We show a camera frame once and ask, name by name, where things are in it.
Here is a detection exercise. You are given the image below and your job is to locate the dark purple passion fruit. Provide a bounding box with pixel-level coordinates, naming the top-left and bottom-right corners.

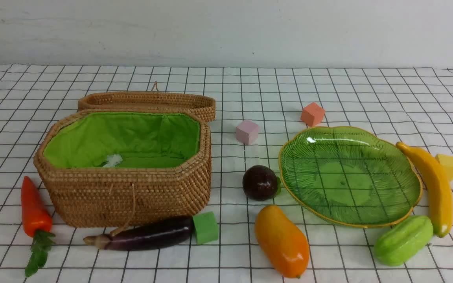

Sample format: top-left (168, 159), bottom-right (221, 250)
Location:
top-left (242, 165), bottom-right (281, 201)

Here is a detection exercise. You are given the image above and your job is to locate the purple plastic eggplant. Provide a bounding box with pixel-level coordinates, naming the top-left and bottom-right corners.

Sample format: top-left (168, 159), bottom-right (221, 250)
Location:
top-left (83, 216), bottom-right (195, 251)

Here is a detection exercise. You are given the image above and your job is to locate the orange plastic mango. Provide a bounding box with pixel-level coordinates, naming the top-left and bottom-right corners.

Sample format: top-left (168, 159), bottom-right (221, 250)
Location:
top-left (254, 205), bottom-right (310, 278)

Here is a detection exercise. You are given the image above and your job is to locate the green plastic star fruit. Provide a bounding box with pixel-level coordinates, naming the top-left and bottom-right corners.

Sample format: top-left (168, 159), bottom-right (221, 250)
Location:
top-left (374, 215), bottom-right (433, 266)

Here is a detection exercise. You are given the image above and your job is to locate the orange plastic carrot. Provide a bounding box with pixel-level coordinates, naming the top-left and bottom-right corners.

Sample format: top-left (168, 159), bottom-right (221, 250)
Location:
top-left (20, 176), bottom-right (55, 277)

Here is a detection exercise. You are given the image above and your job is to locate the yellow plastic banana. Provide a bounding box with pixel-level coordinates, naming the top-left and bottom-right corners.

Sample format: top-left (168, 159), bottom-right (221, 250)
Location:
top-left (396, 141), bottom-right (453, 238)

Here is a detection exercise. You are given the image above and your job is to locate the pink foam cube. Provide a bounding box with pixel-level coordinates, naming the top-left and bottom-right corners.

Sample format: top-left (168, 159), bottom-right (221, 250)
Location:
top-left (236, 120), bottom-right (259, 145)

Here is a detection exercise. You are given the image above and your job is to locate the woven rattan basket lid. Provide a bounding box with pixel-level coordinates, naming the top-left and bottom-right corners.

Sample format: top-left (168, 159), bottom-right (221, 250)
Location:
top-left (77, 86), bottom-right (216, 122)

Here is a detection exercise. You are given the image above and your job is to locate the orange foam cube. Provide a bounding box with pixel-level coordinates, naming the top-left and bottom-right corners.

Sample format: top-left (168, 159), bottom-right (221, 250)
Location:
top-left (300, 102), bottom-right (325, 127)

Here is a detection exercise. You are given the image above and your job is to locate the green foam cube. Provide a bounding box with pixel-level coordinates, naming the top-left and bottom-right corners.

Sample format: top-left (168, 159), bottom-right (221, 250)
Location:
top-left (192, 211), bottom-right (219, 245)

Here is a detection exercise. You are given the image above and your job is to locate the woven rattan basket green lining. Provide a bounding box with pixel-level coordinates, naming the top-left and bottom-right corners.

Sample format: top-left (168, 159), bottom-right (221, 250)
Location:
top-left (33, 110), bottom-right (212, 228)

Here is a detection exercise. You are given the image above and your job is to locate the green glass leaf plate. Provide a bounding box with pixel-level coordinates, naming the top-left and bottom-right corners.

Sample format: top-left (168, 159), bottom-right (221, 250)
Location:
top-left (278, 127), bottom-right (423, 229)

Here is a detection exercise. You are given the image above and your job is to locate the yellow foam cube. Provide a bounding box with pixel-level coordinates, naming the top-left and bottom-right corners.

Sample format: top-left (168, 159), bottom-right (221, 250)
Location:
top-left (435, 154), bottom-right (453, 182)

